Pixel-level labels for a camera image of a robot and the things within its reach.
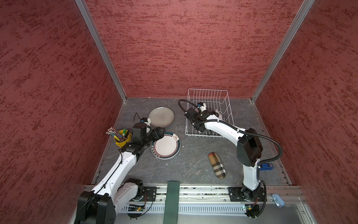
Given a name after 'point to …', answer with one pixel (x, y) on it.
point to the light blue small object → (278, 200)
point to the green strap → (172, 201)
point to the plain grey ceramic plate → (161, 117)
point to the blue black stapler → (266, 166)
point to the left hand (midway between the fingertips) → (161, 133)
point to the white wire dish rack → (216, 100)
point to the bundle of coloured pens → (116, 134)
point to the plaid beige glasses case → (216, 165)
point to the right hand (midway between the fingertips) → (214, 118)
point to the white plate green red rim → (167, 147)
